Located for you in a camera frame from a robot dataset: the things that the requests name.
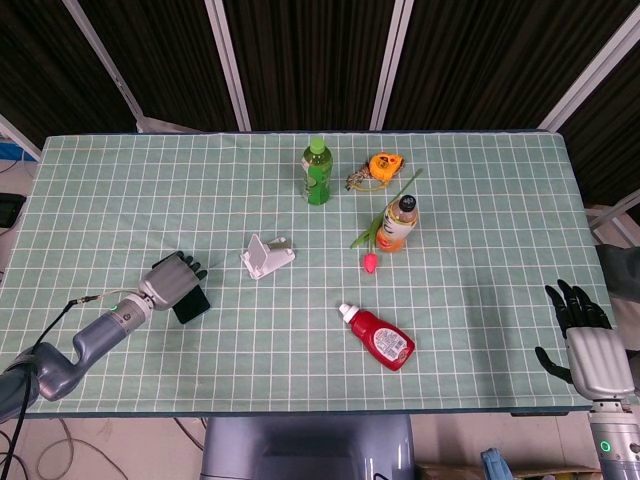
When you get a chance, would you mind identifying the black smartphone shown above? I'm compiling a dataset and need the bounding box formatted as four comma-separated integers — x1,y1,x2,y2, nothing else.
172,284,211,325

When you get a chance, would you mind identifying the white frame post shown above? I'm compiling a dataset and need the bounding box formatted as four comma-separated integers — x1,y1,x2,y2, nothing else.
62,0,147,122
204,0,252,133
538,14,640,133
369,0,416,131

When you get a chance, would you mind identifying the blue cloth item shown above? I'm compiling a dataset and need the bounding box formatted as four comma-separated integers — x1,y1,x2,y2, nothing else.
480,448,516,480

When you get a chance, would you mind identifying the white frame bracket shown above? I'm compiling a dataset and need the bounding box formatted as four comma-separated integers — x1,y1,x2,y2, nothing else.
584,189,640,247

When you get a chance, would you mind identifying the cardboard box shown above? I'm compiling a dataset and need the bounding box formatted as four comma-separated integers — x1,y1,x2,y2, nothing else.
417,464,601,480

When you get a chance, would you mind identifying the white folding phone stand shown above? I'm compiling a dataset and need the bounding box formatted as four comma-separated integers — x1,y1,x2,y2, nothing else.
239,233,297,281

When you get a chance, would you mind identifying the grey fabric cover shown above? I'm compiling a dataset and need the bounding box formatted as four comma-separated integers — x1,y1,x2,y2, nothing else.
594,242,640,304

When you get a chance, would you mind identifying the black device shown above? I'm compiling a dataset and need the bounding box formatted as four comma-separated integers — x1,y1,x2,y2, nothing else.
0,193,27,227

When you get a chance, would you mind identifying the beige floor cable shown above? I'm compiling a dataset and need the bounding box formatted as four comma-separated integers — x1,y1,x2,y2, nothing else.
34,418,126,480

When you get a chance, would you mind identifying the orange tape measure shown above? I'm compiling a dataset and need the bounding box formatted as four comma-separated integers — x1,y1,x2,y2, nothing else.
368,153,405,181

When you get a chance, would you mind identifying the white frame bar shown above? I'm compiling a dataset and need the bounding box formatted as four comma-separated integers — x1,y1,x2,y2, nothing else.
0,113,42,162

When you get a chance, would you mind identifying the pink artificial tulip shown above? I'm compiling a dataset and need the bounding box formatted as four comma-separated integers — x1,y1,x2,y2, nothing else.
349,168,424,275

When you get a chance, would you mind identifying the green checkered tablecloth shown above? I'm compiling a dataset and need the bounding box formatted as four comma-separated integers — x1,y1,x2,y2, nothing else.
0,132,619,416

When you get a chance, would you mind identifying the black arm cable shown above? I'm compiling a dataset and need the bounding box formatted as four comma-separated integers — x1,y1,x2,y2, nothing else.
0,288,144,480

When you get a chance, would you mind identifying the orange juice bottle black cap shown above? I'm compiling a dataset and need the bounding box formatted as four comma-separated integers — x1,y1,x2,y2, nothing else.
375,194,420,253

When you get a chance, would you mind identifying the green tea bottle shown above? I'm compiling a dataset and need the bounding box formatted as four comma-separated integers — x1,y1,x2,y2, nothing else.
300,137,335,206

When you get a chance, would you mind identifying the red ketchup squeeze bottle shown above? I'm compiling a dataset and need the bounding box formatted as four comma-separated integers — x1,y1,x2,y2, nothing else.
338,302,417,373

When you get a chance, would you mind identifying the grey robot torso base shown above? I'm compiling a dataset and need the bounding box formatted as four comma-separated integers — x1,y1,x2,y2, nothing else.
199,414,416,480

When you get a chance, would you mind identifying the yellow loop strap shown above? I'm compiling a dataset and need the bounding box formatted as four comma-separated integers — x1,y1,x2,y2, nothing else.
349,177,394,194

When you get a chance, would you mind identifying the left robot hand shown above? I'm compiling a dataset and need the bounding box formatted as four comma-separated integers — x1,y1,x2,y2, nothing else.
137,251,209,312

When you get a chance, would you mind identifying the black pleated curtain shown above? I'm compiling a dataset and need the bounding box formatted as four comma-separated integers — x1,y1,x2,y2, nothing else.
0,0,640,221

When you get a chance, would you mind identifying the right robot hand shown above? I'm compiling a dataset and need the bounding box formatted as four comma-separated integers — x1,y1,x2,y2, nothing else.
534,278,636,401

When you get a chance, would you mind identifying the braided striped cord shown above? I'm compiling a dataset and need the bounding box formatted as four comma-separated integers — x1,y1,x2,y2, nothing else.
345,167,374,190

